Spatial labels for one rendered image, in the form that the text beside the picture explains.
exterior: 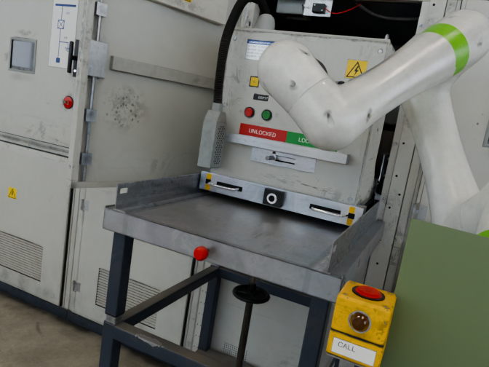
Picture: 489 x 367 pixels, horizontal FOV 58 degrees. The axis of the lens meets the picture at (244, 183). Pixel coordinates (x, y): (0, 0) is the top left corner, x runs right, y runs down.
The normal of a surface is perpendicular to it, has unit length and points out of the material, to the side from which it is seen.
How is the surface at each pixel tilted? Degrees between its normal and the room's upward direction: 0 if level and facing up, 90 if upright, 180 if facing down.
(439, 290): 90
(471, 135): 90
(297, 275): 90
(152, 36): 90
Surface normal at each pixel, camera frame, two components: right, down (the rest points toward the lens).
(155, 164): 0.73, 0.22
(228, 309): -0.41, 0.08
